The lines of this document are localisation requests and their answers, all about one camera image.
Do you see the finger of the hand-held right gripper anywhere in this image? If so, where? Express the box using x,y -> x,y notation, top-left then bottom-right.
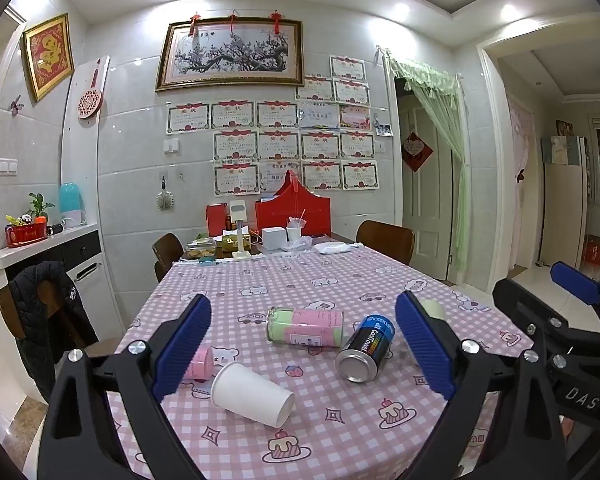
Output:
550,261 -> 600,313
492,278 -> 567,358

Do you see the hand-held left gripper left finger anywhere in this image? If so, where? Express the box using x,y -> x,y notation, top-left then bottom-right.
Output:
40,293 -> 213,480

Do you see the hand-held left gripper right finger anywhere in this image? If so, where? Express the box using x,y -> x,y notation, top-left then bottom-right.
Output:
394,290 -> 567,480

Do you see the white paper cup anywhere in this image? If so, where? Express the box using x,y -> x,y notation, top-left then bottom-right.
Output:
210,362 -> 296,429

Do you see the small pink cup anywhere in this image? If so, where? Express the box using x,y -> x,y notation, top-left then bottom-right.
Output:
186,347 -> 216,381

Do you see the white cup with straw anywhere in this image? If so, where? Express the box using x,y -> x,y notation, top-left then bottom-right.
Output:
285,209 -> 307,244

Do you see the dark blue can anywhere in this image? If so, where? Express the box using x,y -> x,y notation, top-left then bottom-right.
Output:
334,314 -> 396,384

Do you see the white refrigerator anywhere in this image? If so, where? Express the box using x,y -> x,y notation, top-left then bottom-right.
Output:
541,135 -> 591,268

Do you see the brown wooden chair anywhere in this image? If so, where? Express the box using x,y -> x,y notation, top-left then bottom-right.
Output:
0,280 -> 111,361
355,220 -> 416,267
152,232 -> 187,283

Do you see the plate of snacks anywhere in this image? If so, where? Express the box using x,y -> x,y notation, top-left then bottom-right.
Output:
184,239 -> 219,261

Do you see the pink and green canister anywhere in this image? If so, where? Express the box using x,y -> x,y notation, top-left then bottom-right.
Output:
265,306 -> 345,349

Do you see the pink curtain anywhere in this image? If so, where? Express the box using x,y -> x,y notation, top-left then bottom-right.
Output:
507,96 -> 537,267

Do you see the small red box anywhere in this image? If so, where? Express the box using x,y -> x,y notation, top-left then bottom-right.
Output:
205,203 -> 229,239

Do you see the white tissue pack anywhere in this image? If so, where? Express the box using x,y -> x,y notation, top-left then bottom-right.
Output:
313,240 -> 365,255

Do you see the white desk lamp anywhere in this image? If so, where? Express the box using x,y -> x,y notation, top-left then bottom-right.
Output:
229,199 -> 254,261

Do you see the black jacket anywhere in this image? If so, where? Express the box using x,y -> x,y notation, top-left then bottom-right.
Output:
8,261 -> 100,405

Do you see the white square box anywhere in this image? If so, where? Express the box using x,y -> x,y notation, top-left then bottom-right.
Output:
261,227 -> 287,251

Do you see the hanging brush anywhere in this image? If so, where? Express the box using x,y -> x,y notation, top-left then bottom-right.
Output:
155,175 -> 174,211

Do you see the white door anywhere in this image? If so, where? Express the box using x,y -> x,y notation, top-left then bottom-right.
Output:
398,94 -> 456,282

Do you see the clear plastic bag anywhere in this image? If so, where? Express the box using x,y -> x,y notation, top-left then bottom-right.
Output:
279,236 -> 315,254

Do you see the white counter cabinet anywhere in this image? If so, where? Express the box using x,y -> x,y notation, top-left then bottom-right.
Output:
0,222 -> 123,406

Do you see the green lace curtain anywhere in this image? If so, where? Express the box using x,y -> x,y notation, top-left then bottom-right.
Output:
376,45 -> 473,273

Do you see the large red gift box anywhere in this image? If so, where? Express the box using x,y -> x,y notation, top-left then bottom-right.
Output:
254,170 -> 332,239

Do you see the teal white humidifier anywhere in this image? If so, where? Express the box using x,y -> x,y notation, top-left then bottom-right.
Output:
58,182 -> 88,231

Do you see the red heart door decoration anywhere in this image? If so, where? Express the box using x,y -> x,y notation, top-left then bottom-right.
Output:
401,132 -> 434,173

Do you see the potted plant in red pot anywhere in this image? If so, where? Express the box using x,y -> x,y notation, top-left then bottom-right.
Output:
4,193 -> 56,249

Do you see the framed plum blossom painting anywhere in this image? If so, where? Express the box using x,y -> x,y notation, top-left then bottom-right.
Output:
154,18 -> 306,93

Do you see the gold framed red picture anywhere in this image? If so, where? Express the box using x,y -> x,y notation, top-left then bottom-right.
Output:
21,13 -> 75,104

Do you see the wall of award certificates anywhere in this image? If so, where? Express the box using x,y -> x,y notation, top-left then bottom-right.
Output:
165,54 -> 379,197

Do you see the round pink wall fan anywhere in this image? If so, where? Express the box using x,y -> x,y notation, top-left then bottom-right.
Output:
77,57 -> 104,121

